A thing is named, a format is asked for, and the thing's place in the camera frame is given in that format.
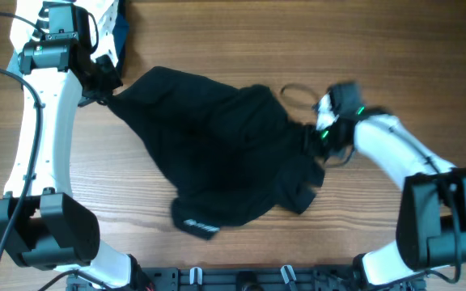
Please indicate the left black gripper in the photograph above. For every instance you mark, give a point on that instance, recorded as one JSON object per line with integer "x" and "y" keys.
{"x": 112, "y": 80}

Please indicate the black t-shirt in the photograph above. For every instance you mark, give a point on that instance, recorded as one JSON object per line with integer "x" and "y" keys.
{"x": 232, "y": 153}

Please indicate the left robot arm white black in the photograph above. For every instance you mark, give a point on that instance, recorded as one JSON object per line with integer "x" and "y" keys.
{"x": 65, "y": 58}

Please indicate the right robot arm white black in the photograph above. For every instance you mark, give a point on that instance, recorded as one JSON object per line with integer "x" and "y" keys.
{"x": 431, "y": 227}

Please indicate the dark blue folded garment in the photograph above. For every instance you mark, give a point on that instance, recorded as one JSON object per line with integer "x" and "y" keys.
{"x": 120, "y": 32}

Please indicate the white striped folded garment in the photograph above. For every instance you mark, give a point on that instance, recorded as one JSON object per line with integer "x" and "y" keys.
{"x": 104, "y": 11}

